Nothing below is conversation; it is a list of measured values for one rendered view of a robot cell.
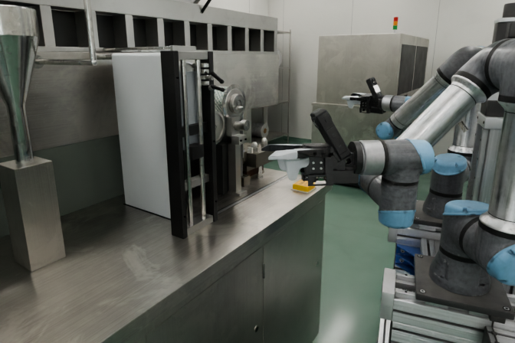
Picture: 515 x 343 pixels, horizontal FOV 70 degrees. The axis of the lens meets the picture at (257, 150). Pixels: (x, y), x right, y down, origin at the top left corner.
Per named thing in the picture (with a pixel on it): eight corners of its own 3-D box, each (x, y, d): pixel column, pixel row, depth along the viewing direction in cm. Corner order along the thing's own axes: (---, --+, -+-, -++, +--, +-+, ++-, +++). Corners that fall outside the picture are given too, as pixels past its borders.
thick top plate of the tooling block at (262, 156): (256, 168, 155) (256, 154, 154) (186, 155, 177) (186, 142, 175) (275, 159, 168) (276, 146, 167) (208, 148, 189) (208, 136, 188)
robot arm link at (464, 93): (480, 30, 92) (342, 171, 98) (513, 27, 81) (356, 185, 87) (508, 62, 94) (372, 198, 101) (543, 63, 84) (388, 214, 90)
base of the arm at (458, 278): (483, 270, 107) (489, 240, 105) (495, 302, 94) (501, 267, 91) (427, 260, 113) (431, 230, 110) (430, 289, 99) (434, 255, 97)
